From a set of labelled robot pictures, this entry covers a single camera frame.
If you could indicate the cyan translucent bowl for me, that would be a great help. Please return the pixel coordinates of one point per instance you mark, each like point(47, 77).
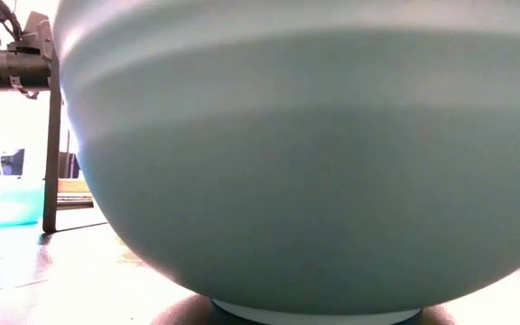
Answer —
point(2, 203)

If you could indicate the dark background monitor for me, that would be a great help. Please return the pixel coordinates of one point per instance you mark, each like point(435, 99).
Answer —
point(14, 162)

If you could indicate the wooden workbench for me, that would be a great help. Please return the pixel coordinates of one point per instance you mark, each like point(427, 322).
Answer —
point(72, 186)

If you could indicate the dark background box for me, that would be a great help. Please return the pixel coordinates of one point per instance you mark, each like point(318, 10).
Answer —
point(70, 166)

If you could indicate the teal green bowl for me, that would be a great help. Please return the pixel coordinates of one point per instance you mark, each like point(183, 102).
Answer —
point(314, 180)

